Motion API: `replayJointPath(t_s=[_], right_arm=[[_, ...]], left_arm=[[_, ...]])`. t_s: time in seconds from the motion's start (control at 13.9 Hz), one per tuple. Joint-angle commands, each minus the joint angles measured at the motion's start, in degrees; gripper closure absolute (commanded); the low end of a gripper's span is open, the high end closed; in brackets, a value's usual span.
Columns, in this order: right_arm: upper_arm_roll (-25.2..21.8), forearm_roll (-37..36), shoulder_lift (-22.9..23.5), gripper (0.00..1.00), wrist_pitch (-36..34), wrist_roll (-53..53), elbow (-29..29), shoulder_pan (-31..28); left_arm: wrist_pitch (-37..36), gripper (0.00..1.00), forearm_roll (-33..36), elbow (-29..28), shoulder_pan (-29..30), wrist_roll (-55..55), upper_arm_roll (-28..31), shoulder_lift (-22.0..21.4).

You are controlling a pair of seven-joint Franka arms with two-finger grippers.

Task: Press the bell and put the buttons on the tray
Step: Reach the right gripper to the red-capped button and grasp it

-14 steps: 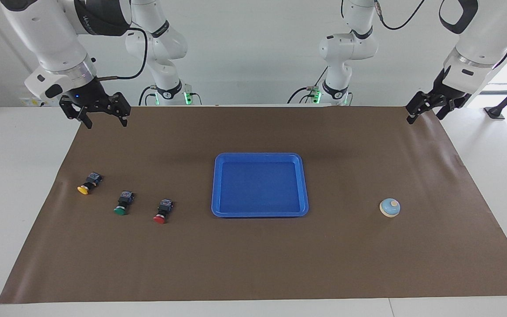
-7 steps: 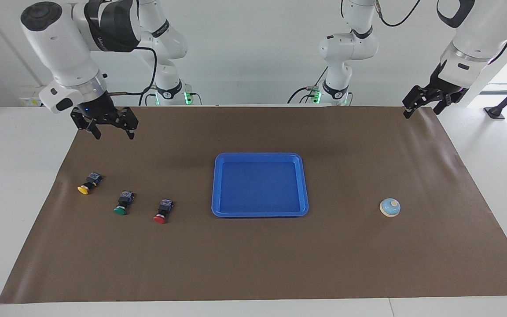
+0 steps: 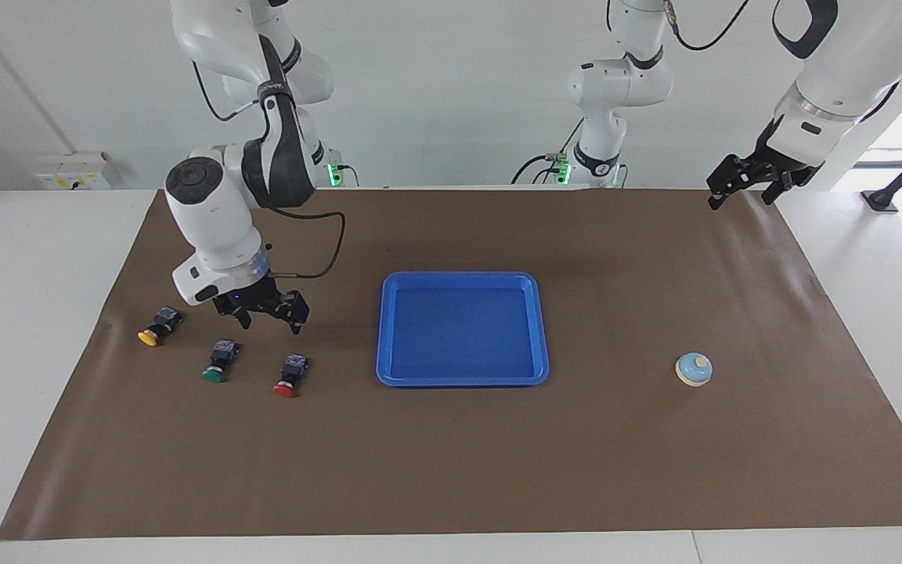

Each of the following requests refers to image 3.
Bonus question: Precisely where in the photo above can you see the green mushroom push button switch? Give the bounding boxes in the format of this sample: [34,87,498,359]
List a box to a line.
[202,339,240,384]

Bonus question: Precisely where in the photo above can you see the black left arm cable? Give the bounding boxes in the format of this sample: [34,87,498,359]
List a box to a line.
[664,0,751,52]

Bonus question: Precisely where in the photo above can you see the black arm base cables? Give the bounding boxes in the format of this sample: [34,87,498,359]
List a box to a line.
[511,117,586,186]

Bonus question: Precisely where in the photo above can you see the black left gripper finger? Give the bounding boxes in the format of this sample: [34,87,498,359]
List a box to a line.
[761,174,793,207]
[706,159,743,212]

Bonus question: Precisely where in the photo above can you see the red mushroom push button switch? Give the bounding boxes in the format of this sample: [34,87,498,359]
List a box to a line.
[272,354,309,399]

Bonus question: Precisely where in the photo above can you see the white wall socket box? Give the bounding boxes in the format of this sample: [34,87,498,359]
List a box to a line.
[34,152,112,191]

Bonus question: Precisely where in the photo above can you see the light blue service bell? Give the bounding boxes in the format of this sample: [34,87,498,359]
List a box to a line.
[675,352,714,388]

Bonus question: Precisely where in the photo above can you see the blue plastic tray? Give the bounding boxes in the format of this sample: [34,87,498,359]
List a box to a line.
[376,271,550,389]

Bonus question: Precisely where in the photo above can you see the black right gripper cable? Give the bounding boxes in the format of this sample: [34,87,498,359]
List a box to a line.
[262,202,347,280]

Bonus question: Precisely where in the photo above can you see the brown table mat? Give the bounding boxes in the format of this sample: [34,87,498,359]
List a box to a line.
[0,186,902,541]

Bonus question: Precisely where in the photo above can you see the yellow mushroom push button switch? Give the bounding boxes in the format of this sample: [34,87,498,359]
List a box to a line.
[138,307,183,347]

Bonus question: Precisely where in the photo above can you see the thin right arm cable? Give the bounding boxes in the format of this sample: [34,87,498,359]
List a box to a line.
[192,60,239,123]

